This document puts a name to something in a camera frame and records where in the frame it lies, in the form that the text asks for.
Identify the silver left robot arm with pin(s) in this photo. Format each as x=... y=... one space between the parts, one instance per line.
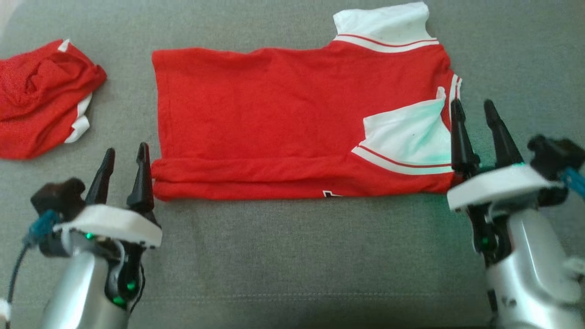
x=77 y=292

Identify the grey fabric sofa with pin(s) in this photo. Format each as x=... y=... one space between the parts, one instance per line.
x=292 y=256

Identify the red mesh shorts white trim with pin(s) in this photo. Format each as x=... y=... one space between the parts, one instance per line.
x=36 y=100

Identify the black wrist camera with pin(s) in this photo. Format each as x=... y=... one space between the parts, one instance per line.
x=553 y=157
x=57 y=196

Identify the red basketball jersey white trim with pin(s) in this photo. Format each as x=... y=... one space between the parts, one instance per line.
x=256 y=114

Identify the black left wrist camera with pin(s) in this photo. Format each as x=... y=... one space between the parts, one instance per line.
x=57 y=196

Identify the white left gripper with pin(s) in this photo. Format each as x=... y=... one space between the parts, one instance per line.
x=119 y=226

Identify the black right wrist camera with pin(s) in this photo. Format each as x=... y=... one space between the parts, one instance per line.
x=553 y=157

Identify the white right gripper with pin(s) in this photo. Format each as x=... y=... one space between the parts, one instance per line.
x=498 y=185

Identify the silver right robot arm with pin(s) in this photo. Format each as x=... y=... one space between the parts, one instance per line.
x=534 y=274

